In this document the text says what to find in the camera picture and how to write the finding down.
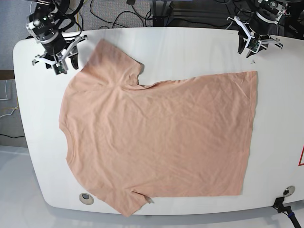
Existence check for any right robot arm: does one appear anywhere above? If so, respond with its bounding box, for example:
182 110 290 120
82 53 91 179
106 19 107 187
26 0 87 75

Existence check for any right table cable grommet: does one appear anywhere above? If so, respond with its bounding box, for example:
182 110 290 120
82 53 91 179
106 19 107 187
283 186 295 197

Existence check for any left table cable grommet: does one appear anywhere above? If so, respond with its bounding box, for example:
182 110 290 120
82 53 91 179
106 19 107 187
79 193 94 205

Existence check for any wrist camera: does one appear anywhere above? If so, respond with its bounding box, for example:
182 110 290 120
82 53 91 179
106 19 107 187
247 39 261 53
52 62 67 75

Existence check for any table cable grommet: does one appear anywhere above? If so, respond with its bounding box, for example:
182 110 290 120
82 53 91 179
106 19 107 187
283 186 295 197
79 193 94 205

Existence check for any black clamp mount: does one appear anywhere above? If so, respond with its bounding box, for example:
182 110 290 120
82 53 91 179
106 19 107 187
272 197 301 228

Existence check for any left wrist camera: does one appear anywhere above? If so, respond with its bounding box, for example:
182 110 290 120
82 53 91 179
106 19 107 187
247 39 261 53

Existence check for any peach T-shirt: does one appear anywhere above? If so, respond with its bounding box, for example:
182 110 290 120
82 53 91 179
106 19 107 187
59 39 257 217

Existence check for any yellow cable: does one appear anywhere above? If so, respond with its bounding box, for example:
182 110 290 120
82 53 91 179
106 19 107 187
75 0 89 31

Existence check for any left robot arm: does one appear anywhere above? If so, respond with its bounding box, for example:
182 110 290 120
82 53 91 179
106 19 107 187
227 0 288 58

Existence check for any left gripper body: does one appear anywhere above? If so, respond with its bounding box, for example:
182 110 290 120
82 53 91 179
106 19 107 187
227 16 283 50

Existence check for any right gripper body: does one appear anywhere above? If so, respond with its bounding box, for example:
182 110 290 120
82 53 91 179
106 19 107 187
32 35 87 69

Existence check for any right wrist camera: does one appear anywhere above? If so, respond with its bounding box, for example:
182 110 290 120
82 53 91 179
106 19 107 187
52 62 67 75

